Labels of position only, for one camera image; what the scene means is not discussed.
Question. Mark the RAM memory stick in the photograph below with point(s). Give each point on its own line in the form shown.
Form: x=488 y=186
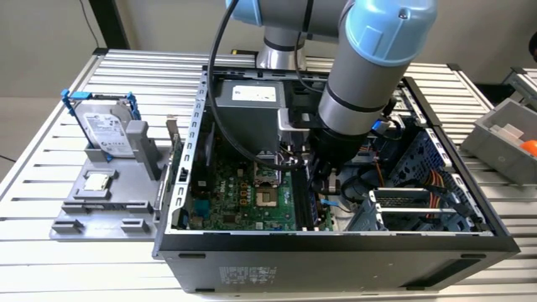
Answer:
x=313 y=195

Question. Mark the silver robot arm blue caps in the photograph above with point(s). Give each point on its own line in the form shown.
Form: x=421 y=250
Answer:
x=360 y=78

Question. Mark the black RAM slot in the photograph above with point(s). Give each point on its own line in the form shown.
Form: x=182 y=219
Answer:
x=296 y=204
x=301 y=204

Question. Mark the small silver gripper fitting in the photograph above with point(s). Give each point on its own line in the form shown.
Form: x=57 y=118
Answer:
x=332 y=184

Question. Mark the grey hard disk bay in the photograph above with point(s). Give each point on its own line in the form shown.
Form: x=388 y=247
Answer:
x=398 y=195

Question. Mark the grey power supply unit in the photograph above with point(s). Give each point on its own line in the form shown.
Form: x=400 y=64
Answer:
x=256 y=119

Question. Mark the CPU socket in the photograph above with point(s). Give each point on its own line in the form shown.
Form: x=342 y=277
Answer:
x=266 y=198

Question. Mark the green Dell motherboard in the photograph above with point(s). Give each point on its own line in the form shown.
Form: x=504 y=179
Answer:
x=272 y=217

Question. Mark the black case fan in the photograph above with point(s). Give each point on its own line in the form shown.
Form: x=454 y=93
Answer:
x=204 y=163

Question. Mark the black square chipset chip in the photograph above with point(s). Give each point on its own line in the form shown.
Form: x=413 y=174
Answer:
x=228 y=219

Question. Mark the teal port connector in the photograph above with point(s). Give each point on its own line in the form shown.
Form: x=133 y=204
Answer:
x=201 y=209

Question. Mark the green graphics card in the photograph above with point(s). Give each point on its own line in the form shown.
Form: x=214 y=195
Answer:
x=177 y=148

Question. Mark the grey plastic bin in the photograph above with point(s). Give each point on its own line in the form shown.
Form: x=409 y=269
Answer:
x=494 y=157

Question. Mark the black open PC case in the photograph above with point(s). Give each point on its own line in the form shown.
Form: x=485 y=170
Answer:
x=293 y=270

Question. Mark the small white box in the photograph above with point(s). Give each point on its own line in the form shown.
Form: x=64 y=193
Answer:
x=505 y=132

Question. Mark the orange ball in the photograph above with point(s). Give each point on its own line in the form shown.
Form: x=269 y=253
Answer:
x=530 y=147

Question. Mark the grey plastic parts rack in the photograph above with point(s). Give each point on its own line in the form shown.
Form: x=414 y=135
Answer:
x=129 y=188

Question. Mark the aluminium side rack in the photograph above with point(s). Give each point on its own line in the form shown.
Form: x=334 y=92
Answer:
x=524 y=78

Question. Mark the hard disk in blue carrier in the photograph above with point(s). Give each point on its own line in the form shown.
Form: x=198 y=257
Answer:
x=104 y=132

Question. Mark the seated person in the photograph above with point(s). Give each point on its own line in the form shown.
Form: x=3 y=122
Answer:
x=533 y=52

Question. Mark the silver CPU chip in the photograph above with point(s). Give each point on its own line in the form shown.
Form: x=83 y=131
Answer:
x=97 y=183

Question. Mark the black camera mounting bracket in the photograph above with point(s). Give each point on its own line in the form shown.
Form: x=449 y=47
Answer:
x=302 y=119

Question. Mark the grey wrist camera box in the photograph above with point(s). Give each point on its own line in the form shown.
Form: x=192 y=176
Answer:
x=286 y=121

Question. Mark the black metal frame post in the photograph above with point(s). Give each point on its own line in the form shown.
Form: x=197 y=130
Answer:
x=111 y=23

